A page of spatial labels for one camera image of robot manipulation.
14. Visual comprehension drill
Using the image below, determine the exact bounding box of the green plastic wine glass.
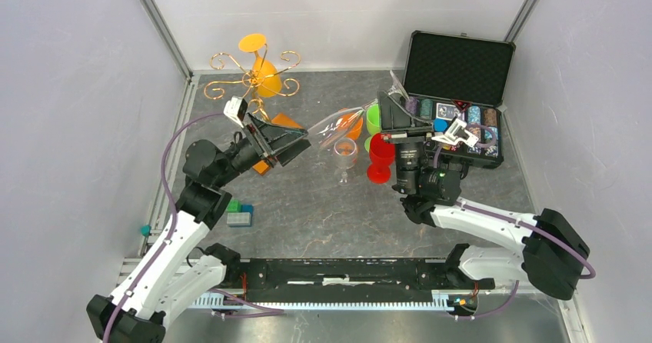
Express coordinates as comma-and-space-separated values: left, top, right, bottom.
364, 103, 381, 152

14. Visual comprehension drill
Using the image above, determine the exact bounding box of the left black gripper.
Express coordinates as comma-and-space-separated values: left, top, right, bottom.
214, 111, 311, 188

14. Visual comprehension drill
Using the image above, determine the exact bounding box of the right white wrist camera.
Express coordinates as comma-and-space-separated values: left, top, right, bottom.
432, 118, 480, 147

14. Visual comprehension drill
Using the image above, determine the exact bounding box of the playing card deck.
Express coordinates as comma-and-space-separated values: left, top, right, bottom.
435, 102, 463, 121

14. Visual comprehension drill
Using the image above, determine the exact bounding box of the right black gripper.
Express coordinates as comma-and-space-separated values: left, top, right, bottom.
378, 91, 434, 197

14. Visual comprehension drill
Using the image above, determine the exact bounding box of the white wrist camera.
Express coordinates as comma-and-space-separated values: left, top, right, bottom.
223, 96, 248, 128
432, 118, 480, 147

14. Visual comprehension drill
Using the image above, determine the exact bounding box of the black poker chip case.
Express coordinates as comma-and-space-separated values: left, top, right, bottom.
402, 31, 516, 169

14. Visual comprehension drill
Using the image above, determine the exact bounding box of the green toy brick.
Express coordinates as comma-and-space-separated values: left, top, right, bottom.
226, 199, 241, 213

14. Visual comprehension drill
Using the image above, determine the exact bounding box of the yellow-orange plastic wine glass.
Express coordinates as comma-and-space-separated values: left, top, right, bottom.
238, 33, 281, 98

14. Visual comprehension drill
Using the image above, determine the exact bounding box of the teal clip on rail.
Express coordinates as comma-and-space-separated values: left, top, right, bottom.
140, 225, 151, 237

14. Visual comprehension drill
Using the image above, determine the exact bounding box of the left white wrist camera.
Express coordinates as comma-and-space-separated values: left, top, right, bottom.
223, 96, 248, 128

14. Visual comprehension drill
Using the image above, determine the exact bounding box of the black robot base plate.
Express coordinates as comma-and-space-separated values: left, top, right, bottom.
220, 258, 495, 303

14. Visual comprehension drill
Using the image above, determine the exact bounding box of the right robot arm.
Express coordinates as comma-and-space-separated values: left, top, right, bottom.
377, 92, 597, 301

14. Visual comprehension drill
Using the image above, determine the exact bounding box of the wooden rack base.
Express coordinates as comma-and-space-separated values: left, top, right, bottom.
251, 112, 308, 178

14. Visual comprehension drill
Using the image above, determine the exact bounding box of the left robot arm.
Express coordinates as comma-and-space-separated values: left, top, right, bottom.
86, 113, 311, 342

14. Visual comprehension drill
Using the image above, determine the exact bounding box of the grey toy brick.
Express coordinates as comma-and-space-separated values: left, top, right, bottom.
226, 212, 252, 228

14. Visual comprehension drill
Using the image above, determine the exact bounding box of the clear wine glass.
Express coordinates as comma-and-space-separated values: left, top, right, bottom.
333, 137, 358, 185
307, 70, 417, 150

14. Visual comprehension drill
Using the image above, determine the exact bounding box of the blue toy brick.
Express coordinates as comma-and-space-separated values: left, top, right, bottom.
240, 204, 254, 216

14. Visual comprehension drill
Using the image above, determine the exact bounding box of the orange plastic wine glass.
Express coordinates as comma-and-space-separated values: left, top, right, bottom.
334, 107, 364, 139

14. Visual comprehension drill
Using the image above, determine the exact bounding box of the clear wine glass back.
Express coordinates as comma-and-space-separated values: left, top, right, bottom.
307, 70, 417, 150

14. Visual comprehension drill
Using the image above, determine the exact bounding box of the blue poker chip disc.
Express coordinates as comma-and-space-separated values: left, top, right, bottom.
433, 118, 449, 133

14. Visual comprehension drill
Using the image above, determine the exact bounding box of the red plastic wine glass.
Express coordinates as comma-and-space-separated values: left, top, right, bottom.
366, 133, 395, 184

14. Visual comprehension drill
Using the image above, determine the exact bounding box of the gold wire glass rack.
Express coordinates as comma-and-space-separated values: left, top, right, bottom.
203, 41, 302, 122

